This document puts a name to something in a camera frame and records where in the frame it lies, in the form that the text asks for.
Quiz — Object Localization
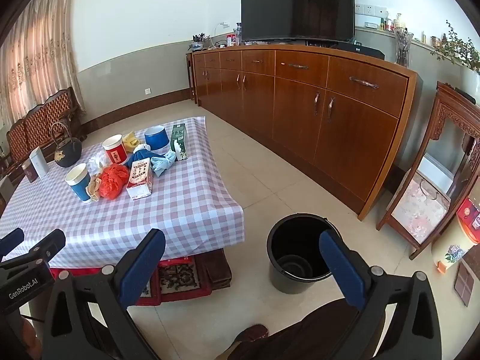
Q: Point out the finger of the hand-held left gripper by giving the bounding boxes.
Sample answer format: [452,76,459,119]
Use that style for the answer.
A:
[0,229,66,271]
[0,228,25,257]

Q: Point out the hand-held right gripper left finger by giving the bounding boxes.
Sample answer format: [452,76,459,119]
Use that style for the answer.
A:
[42,228,166,360]

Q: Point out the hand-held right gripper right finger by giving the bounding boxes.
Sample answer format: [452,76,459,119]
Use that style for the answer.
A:
[319,229,443,360]

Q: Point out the black plastic bucket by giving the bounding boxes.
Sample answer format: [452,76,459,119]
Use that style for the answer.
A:
[267,213,343,295]

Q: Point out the red plastic bag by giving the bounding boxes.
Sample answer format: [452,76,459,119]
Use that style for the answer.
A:
[98,164,130,200]

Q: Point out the clear plastic bag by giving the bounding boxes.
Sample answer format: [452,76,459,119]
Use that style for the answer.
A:
[88,154,109,175]

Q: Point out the dark blue knitted cloth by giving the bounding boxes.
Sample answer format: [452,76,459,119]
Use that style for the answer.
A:
[127,148,166,169]

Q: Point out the red patterned rug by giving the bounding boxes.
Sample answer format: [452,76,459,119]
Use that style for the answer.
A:
[49,247,232,306]

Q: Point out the blue paper cup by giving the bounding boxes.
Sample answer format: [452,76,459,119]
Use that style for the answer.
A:
[65,164,94,204]

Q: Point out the person's trouser leg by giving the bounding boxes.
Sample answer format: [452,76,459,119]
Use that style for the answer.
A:
[229,296,387,360]

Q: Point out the dark red tin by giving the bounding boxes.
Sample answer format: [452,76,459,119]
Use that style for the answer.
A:
[21,158,39,184]

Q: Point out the crumpled beige paper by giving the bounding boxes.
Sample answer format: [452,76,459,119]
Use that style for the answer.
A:
[87,175,104,200]

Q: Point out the white tin box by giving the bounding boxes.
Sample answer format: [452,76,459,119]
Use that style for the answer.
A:
[29,147,49,177]

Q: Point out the red and white carton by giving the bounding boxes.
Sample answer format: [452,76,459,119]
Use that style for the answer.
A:
[125,157,154,200]

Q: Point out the black iron teapot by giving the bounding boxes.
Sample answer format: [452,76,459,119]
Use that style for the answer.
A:
[50,122,83,167]

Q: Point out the light blue cloth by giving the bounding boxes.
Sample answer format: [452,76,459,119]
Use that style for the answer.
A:
[150,149,177,177]

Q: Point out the person's brown shoe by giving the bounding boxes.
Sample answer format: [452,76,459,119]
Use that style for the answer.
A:
[230,324,270,346]

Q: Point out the red paper tub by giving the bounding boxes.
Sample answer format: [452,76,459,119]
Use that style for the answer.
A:
[102,134,129,166]

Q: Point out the cream floral container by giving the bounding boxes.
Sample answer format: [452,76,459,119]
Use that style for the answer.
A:
[431,217,480,274]

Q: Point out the blue round tub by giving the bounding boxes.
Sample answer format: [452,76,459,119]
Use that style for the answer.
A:
[144,125,169,154]

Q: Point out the yellow cloth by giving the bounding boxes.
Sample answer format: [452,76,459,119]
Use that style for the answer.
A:
[123,131,142,154]

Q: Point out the green tissue box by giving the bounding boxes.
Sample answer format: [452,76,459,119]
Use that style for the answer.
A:
[170,123,188,162]

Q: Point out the brown square board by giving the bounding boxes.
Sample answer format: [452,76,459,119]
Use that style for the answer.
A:
[454,260,474,306]

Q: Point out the wooden sofa with orange cushions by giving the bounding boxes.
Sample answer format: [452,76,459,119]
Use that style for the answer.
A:
[5,87,87,166]

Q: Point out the red gift box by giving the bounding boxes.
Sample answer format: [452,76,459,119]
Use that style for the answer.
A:
[457,197,480,244]

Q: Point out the long wooden sideboard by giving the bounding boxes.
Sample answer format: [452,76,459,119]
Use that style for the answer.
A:
[186,43,424,221]

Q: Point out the carved wooden stand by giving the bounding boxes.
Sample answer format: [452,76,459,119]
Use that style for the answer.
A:
[376,81,480,260]

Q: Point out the beige embroidered curtain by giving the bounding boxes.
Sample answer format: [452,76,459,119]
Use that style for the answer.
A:
[0,0,81,128]

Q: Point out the black set-top box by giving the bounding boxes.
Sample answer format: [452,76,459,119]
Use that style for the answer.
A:
[337,41,386,60]

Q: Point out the small potted plant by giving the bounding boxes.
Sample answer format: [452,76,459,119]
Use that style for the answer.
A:
[188,33,211,52]

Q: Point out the tall glass vase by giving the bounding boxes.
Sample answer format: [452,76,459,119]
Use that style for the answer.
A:
[394,26,414,68]

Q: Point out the green leafy plant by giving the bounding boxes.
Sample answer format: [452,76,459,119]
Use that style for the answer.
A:
[431,20,480,72]

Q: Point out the row of small bottles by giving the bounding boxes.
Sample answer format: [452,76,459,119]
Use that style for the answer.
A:
[379,11,409,32]

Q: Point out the black flat television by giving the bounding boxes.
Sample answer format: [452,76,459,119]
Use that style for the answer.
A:
[241,0,356,43]

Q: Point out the white charger cable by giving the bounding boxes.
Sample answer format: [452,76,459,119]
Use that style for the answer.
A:
[210,22,230,49]

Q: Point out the white wall socket strip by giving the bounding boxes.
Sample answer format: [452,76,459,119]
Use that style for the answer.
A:
[355,4,388,16]

